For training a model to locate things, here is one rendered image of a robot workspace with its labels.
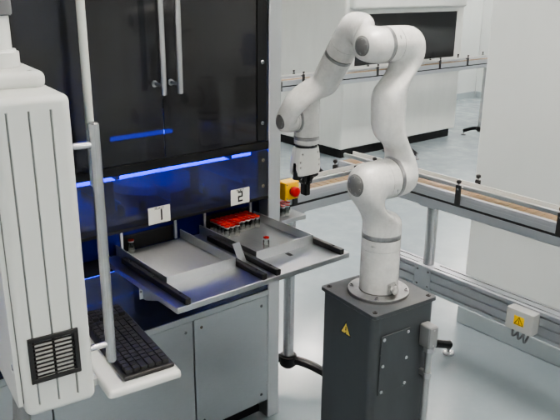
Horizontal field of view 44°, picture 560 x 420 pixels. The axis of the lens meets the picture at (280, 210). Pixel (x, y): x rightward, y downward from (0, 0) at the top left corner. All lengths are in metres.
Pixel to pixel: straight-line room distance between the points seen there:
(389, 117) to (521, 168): 1.63
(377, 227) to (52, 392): 0.99
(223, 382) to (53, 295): 1.30
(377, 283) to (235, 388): 0.98
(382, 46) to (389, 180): 0.38
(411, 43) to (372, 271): 0.67
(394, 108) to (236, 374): 1.36
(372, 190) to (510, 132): 1.65
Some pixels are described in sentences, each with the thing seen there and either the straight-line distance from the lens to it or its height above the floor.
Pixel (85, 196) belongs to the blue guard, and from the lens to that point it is 2.24.
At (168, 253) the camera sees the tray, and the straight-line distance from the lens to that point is 2.42.
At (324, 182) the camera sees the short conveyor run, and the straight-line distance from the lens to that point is 3.06.
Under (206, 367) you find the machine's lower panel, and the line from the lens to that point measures 2.75.
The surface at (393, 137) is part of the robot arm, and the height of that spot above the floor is 1.36.
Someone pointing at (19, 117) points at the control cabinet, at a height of 1.51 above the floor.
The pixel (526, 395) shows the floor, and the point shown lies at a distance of 3.43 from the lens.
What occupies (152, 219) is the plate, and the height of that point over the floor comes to 1.01.
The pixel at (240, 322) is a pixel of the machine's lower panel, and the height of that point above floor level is 0.50.
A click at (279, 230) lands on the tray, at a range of 2.61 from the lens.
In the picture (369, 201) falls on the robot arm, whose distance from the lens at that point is 1.98.
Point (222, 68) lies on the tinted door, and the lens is 2.43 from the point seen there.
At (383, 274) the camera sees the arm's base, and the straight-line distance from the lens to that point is 2.11.
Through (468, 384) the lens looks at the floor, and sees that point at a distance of 3.43.
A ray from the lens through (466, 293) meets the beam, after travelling 3.11.
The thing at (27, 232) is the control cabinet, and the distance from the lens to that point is 1.59.
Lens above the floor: 1.79
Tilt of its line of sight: 19 degrees down
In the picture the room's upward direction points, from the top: 1 degrees clockwise
